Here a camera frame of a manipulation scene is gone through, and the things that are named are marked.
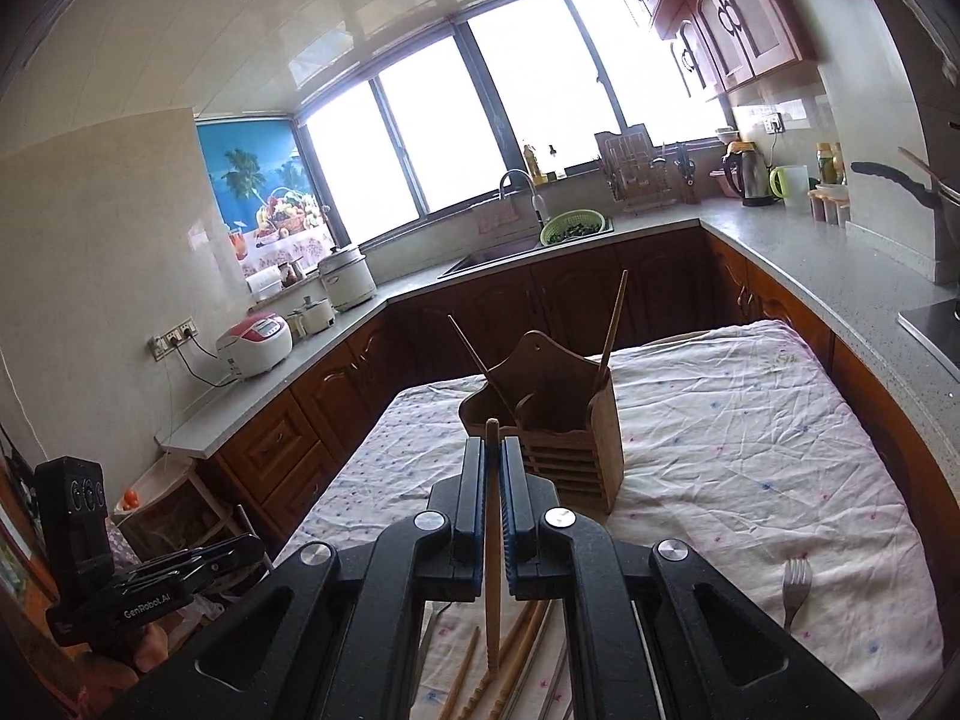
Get wooden spatula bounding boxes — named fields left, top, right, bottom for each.
left=897, top=145, right=960, bottom=203

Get person's left hand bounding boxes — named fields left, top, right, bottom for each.
left=124, top=611, right=188, bottom=680

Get steel gas stove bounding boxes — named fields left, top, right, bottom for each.
left=897, top=298, right=960, bottom=377

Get brown wooden base cabinets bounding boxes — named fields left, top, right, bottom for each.
left=199, top=229, right=960, bottom=563

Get red wooden wall cabinets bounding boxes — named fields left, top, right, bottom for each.
left=585, top=0, right=818, bottom=103

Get chrome kitchen faucet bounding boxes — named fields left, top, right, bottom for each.
left=498, top=169, right=549, bottom=230

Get wooden utensil holder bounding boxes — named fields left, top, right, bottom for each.
left=457, top=330, right=626, bottom=515

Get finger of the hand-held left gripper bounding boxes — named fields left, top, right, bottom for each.
left=112, top=532, right=269, bottom=595

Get kitchen window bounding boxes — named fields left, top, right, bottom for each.
left=296, top=0, right=734, bottom=248

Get spice jar rack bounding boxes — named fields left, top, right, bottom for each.
left=806, top=184, right=853, bottom=227

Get wall outlet with plugs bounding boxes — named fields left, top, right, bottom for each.
left=152, top=322, right=198, bottom=362

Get black knife holder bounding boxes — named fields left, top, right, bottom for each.
left=674, top=141, right=704, bottom=205

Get green plastic colander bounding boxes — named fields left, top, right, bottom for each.
left=539, top=209, right=608, bottom=248

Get floral white tablecloth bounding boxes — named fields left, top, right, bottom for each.
left=277, top=319, right=946, bottom=720

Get black handled wok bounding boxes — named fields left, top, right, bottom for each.
left=849, top=156, right=960, bottom=242

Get red white rice cooker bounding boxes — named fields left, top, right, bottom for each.
left=216, top=313, right=293, bottom=380

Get metal fork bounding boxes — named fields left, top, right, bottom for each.
left=780, top=559, right=815, bottom=632

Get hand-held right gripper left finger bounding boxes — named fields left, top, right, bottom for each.
left=97, top=436, right=488, bottom=720

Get black power cable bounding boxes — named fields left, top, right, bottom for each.
left=176, top=341, right=235, bottom=391

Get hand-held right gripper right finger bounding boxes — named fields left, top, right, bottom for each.
left=502, top=436, right=880, bottom=720

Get metal chopstick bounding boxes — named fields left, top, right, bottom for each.
left=536, top=641, right=567, bottom=720

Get steel electric kettle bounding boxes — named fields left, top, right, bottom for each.
left=721, top=140, right=778, bottom=208

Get white slow cooker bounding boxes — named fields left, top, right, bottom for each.
left=319, top=243, right=378, bottom=313

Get wooden dish rack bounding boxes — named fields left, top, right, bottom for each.
left=594, top=123, right=677, bottom=212

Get grey speckled countertop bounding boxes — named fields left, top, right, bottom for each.
left=156, top=197, right=960, bottom=460

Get yellow lidded jars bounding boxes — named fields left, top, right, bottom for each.
left=815, top=140, right=849, bottom=185

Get steel kitchen sink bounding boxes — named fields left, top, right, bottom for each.
left=438, top=216, right=614, bottom=281

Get green handled plastic jug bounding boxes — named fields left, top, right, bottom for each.
left=769, top=164, right=812, bottom=206

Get wooden storage rack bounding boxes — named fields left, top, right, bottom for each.
left=112, top=456, right=257, bottom=565

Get small white pot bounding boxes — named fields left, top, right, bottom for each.
left=289, top=295, right=335, bottom=339

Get tropical fruit print blind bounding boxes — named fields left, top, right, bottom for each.
left=196, top=118, right=336, bottom=280

